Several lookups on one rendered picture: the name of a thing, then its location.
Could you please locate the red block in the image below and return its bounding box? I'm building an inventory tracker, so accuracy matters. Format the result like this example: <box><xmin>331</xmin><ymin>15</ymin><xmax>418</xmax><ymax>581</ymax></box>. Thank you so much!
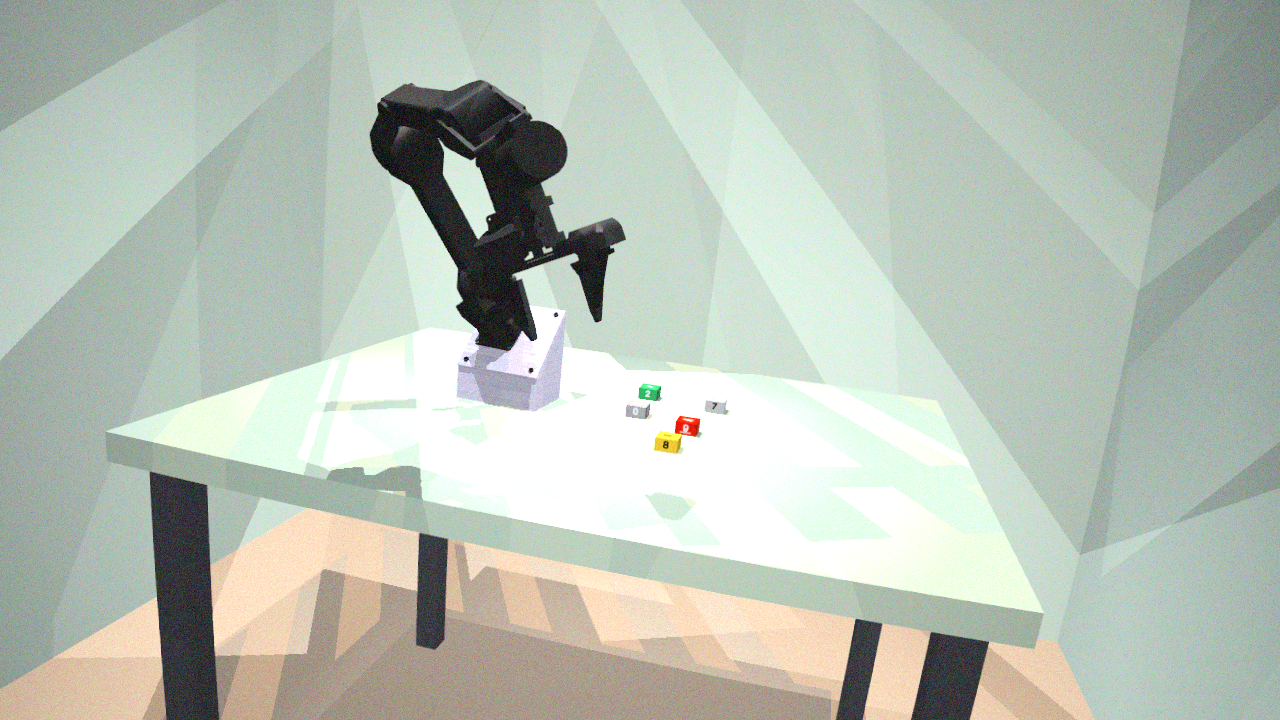
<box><xmin>675</xmin><ymin>416</ymin><xmax>700</xmax><ymax>437</ymax></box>

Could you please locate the yellow block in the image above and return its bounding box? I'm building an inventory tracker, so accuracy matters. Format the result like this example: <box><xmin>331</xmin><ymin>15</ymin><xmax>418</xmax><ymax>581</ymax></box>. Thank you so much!
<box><xmin>654</xmin><ymin>430</ymin><xmax>682</xmax><ymax>454</ymax></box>

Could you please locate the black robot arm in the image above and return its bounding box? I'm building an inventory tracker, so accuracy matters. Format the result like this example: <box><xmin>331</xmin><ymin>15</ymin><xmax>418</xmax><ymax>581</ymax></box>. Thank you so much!
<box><xmin>370</xmin><ymin>79</ymin><xmax>568</xmax><ymax>351</ymax></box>

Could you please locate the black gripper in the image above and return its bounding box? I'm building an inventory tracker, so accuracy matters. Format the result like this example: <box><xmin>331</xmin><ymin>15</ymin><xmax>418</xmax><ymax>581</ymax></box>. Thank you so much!
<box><xmin>460</xmin><ymin>187</ymin><xmax>626</xmax><ymax>342</ymax></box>

